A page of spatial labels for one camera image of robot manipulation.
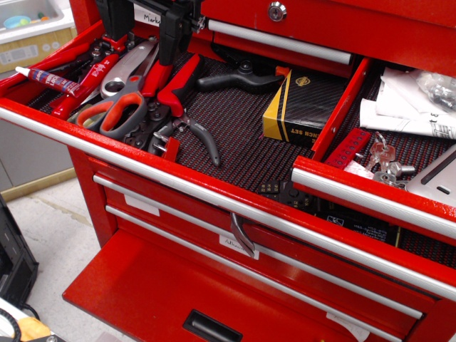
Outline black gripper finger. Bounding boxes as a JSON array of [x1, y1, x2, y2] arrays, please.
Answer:
[[159, 6, 200, 66], [95, 0, 135, 40]]

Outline red threadlocker glue tube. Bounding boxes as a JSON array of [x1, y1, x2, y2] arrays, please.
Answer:
[[15, 66, 86, 98]]

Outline large open red drawer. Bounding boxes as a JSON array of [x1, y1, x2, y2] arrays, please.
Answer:
[[0, 19, 456, 302]]

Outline small open red drawer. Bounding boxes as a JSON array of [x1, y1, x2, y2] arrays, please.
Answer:
[[291, 58, 455, 245]]

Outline black trigger clamp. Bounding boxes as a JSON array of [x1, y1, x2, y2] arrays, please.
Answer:
[[196, 61, 285, 94]]

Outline red and grey scissors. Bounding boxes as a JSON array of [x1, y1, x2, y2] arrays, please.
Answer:
[[75, 41, 160, 142]]

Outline silver cabinet lock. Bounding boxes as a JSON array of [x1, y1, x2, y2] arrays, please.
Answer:
[[268, 1, 287, 22]]

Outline black and yellow wrench set box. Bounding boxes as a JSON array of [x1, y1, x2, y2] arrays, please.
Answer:
[[262, 70, 347, 147]]

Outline black crimper die box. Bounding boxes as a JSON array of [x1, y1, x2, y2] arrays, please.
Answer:
[[257, 180, 399, 246]]

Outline red drill bit holder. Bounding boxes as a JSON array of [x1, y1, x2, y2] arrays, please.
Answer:
[[323, 128, 371, 170]]

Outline white paper manuals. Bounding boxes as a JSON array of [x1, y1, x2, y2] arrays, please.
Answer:
[[360, 68, 455, 140]]

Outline silver keys bunch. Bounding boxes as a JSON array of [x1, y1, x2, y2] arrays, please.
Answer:
[[366, 132, 416, 190]]

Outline red tool chest cabinet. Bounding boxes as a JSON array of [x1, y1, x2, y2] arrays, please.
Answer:
[[62, 0, 456, 342]]

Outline black equipment case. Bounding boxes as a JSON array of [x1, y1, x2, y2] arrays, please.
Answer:
[[1, 197, 39, 307]]

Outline open red bottom panel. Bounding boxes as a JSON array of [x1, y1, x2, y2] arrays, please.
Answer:
[[63, 230, 353, 341]]

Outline clear bag of hardware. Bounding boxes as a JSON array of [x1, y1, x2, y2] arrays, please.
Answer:
[[416, 71, 455, 113]]

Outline silver metal plate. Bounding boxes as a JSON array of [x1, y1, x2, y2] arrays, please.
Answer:
[[405, 145, 455, 207]]

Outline red handled crimping pliers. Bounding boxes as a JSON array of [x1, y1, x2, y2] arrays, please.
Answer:
[[123, 54, 204, 155]]

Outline grey curved pliers handle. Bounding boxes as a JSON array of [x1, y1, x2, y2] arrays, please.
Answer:
[[172, 115, 221, 167]]

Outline red handled wire stripper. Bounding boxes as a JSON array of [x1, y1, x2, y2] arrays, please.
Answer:
[[51, 53, 119, 120]]

